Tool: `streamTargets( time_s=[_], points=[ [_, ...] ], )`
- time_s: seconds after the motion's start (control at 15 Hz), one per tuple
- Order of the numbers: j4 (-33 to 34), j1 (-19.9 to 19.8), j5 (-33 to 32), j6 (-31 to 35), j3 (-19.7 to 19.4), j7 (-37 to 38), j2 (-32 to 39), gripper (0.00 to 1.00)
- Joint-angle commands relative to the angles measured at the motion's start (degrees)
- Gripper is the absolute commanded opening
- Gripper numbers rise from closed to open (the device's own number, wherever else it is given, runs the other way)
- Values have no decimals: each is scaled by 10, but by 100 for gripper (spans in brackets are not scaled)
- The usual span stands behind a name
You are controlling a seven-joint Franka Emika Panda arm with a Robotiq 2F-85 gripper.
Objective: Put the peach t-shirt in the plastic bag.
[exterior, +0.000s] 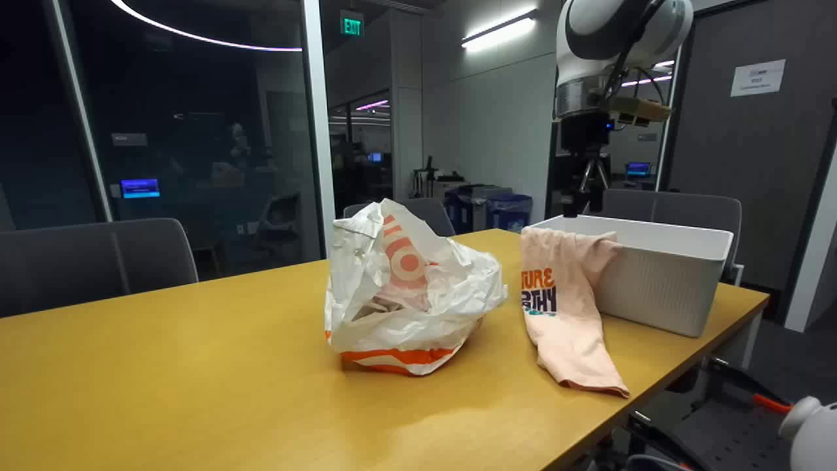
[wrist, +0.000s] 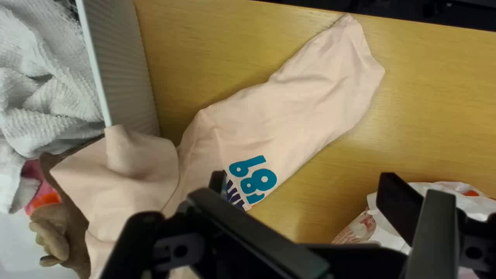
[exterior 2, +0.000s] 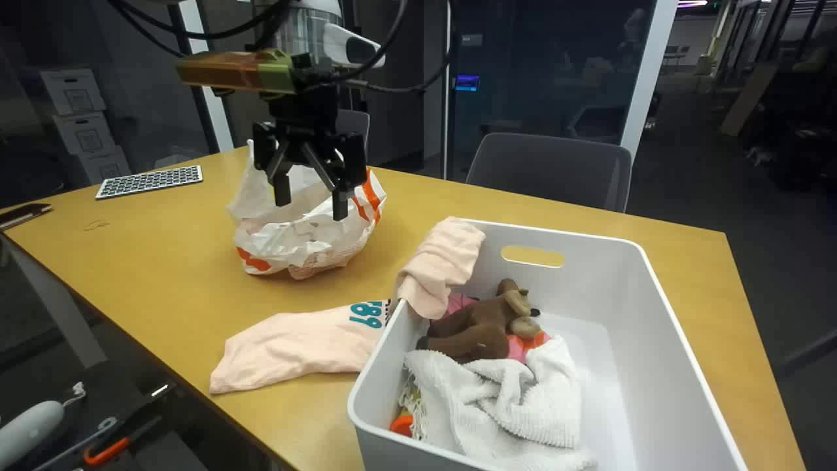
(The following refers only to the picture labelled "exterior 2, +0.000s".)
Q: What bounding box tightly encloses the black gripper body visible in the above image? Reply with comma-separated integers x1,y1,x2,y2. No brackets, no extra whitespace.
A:
269,54,346,151

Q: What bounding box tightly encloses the white storage box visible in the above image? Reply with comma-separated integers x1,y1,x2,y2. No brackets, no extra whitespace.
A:
36,64,109,117
71,144,133,185
49,110,120,160

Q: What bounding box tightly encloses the black tool orange handle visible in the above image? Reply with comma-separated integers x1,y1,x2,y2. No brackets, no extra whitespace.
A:
35,382,172,471

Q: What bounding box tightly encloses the leaning wooden board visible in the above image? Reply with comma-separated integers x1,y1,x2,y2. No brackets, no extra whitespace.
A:
717,58,784,139

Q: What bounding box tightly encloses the white towel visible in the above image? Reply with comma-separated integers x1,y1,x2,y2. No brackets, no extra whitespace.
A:
401,334,602,471

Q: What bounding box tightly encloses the peach t-shirt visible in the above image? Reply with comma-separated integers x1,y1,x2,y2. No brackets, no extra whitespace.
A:
207,216,490,397

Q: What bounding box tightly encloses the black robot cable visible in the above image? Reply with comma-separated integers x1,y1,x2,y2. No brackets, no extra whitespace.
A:
334,0,452,97
108,0,299,45

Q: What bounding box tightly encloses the brown plush toy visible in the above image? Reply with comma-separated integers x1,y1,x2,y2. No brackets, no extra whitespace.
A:
424,274,546,365

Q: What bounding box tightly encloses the white grey handheld tool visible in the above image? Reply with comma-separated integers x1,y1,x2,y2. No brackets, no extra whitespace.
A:
0,380,91,471

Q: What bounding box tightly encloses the small orange item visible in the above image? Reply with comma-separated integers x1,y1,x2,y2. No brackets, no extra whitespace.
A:
388,409,418,437

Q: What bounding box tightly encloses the white plastic bin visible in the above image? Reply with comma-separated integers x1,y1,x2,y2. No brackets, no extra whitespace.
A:
346,215,750,471

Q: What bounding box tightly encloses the grey office chair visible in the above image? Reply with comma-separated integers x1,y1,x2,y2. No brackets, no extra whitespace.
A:
462,129,635,215
334,106,377,170

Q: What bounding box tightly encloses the white orange plastic bag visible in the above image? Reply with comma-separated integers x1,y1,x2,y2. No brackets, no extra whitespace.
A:
227,139,389,283

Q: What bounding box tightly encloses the keyboard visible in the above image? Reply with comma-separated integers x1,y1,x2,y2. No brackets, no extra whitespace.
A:
95,161,207,204

